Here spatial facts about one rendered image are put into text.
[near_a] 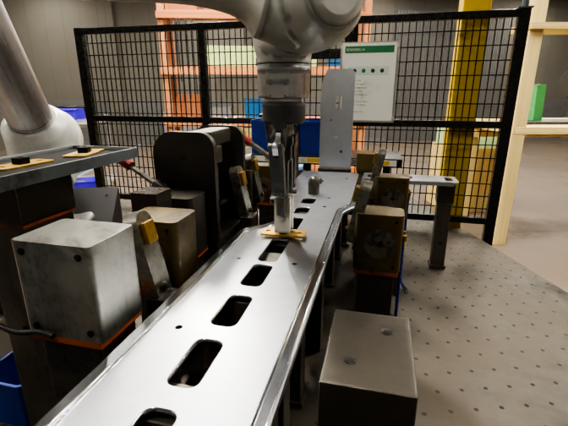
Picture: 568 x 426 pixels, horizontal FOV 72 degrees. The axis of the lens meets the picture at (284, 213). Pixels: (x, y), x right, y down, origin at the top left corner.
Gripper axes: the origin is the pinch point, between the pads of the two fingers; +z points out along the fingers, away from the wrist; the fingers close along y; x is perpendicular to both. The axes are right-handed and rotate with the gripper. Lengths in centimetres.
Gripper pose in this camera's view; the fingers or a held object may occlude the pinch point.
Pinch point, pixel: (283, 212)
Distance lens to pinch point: 73.2
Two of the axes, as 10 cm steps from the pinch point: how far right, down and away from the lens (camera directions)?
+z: 0.0, 9.6, 2.9
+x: 9.7, 0.7, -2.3
